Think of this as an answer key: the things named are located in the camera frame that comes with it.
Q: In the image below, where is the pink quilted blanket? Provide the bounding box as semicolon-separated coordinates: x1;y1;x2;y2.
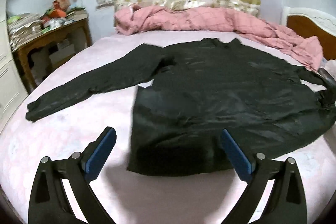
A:
114;5;323;71

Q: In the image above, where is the white and wood headboard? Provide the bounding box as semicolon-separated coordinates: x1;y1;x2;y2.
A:
281;6;336;60

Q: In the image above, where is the white drawer cabinet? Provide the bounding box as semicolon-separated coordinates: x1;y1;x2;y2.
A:
0;0;28;131

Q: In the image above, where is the brown wooden desk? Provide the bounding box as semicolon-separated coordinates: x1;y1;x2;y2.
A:
13;17;93;94

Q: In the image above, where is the black padded jacket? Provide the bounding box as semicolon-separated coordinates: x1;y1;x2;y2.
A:
26;38;335;176

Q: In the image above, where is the orange clutter on desk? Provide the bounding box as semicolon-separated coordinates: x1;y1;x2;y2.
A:
40;0;88;32

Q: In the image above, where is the stack of papers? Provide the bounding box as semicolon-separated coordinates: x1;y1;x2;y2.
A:
7;13;42;52

